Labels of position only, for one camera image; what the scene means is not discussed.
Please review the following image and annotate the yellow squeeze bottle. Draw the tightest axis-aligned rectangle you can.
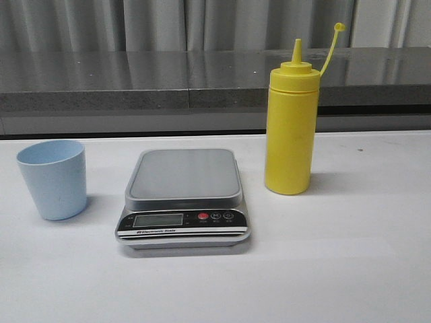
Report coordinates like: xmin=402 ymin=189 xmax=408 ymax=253
xmin=265 ymin=22 xmax=345 ymax=195

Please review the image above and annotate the light blue plastic cup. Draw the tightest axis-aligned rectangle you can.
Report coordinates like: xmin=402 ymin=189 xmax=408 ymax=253
xmin=16 ymin=140 xmax=87 ymax=221

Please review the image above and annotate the silver electronic kitchen scale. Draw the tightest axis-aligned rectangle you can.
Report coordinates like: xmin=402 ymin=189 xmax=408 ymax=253
xmin=115 ymin=149 xmax=251 ymax=250

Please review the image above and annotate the grey stone counter ledge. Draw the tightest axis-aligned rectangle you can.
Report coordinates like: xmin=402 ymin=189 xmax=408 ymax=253
xmin=1 ymin=48 xmax=430 ymax=116

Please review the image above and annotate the grey curtain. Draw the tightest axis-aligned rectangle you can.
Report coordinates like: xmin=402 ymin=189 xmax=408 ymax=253
xmin=1 ymin=1 xmax=430 ymax=52

